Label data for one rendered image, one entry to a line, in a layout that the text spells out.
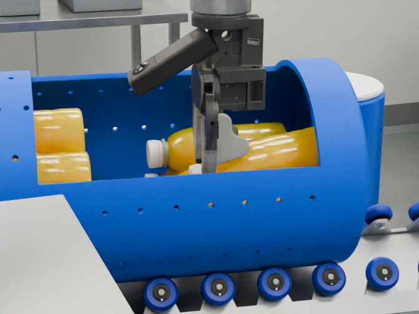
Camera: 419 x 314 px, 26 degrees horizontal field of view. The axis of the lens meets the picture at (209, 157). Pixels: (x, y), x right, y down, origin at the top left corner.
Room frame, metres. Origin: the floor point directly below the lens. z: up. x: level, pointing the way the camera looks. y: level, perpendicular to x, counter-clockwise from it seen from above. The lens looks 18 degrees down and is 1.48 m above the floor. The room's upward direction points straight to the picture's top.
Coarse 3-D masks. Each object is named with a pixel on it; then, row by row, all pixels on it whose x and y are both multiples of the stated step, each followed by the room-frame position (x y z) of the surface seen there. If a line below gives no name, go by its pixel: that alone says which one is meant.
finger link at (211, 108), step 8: (208, 88) 1.08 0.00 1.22; (208, 96) 1.06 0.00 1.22; (208, 104) 1.06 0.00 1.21; (216, 104) 1.07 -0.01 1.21; (208, 112) 1.06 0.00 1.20; (216, 112) 1.06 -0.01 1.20; (208, 120) 1.06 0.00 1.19; (216, 120) 1.06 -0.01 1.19; (208, 128) 1.06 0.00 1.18; (216, 128) 1.07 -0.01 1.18; (208, 136) 1.06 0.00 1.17; (216, 136) 1.07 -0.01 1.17; (208, 144) 1.06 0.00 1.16; (216, 144) 1.07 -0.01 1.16
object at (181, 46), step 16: (192, 32) 1.12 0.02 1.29; (176, 48) 1.10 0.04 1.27; (192, 48) 1.08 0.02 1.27; (208, 48) 1.09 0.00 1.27; (144, 64) 1.09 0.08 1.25; (160, 64) 1.08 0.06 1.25; (176, 64) 1.08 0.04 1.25; (192, 64) 1.09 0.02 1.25; (128, 80) 1.09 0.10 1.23; (144, 80) 1.08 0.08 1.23; (160, 80) 1.08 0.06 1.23
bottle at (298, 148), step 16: (304, 128) 1.15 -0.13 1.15; (256, 144) 1.12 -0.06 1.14; (272, 144) 1.11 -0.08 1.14; (288, 144) 1.11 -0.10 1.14; (304, 144) 1.12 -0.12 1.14; (240, 160) 1.09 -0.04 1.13; (256, 160) 1.10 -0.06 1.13; (272, 160) 1.10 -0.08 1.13; (288, 160) 1.10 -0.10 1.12; (304, 160) 1.11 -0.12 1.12
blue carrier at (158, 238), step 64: (320, 64) 1.18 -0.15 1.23; (0, 128) 1.01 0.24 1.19; (128, 128) 1.28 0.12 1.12; (320, 128) 1.07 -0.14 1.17; (0, 192) 0.97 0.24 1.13; (64, 192) 0.99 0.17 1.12; (128, 192) 1.00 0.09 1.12; (192, 192) 1.02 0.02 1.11; (256, 192) 1.03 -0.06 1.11; (320, 192) 1.05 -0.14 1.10; (128, 256) 1.01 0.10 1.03; (192, 256) 1.04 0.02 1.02; (256, 256) 1.06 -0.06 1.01; (320, 256) 1.09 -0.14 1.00
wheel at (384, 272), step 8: (368, 264) 1.11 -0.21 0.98; (376, 264) 1.11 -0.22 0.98; (384, 264) 1.11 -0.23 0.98; (392, 264) 1.11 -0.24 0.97; (368, 272) 1.10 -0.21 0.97; (376, 272) 1.10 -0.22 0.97; (384, 272) 1.10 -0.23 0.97; (392, 272) 1.10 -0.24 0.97; (368, 280) 1.10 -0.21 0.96; (376, 280) 1.09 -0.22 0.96; (384, 280) 1.10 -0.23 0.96; (392, 280) 1.10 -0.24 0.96; (376, 288) 1.10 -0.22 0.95; (384, 288) 1.09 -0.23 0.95
